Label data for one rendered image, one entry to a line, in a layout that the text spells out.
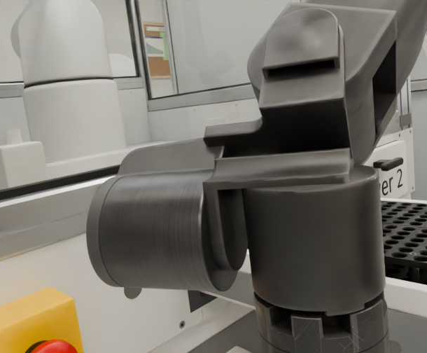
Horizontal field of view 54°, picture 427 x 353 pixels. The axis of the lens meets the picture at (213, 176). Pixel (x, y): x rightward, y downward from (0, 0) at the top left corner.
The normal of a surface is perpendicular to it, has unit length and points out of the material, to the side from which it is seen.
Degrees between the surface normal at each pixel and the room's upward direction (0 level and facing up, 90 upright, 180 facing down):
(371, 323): 90
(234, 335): 90
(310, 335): 90
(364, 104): 111
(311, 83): 44
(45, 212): 90
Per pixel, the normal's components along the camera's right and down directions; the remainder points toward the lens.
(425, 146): -0.65, 0.20
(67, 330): 0.71, 0.04
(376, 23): -0.33, -0.56
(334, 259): 0.03, 0.16
